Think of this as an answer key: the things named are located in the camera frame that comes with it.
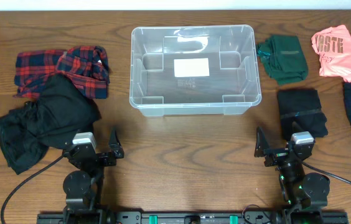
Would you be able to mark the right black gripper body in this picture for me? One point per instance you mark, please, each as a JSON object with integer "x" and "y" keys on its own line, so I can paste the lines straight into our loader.
{"x": 279, "y": 156}

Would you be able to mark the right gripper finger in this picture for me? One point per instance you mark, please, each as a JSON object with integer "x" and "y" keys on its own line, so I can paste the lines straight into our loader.
{"x": 262, "y": 146}
{"x": 296, "y": 128}

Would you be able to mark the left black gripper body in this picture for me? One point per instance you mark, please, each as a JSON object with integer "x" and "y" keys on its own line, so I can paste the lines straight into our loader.
{"x": 98, "y": 157}

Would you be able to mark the black garment with band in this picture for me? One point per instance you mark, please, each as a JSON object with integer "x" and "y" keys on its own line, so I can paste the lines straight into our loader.
{"x": 303, "y": 107}

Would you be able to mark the dark green garment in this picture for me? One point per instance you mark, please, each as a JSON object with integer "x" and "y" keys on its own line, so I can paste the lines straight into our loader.
{"x": 283, "y": 59}

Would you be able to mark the pink printed t-shirt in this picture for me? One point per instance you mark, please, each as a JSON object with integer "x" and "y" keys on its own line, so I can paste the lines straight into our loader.
{"x": 333, "y": 46}

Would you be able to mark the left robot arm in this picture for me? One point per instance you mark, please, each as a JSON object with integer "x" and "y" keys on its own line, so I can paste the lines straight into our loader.
{"x": 84, "y": 186}

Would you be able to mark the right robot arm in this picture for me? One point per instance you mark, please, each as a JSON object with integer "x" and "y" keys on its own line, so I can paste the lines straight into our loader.
{"x": 305, "y": 193}

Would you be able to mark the red navy plaid shirt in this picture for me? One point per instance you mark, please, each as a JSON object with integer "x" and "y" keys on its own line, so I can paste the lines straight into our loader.
{"x": 86, "y": 66}

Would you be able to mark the clear plastic storage bin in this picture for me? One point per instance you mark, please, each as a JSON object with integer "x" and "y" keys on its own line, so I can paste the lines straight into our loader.
{"x": 232, "y": 87}

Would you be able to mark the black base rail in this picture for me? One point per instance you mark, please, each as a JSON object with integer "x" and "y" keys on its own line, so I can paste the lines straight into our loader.
{"x": 249, "y": 216}

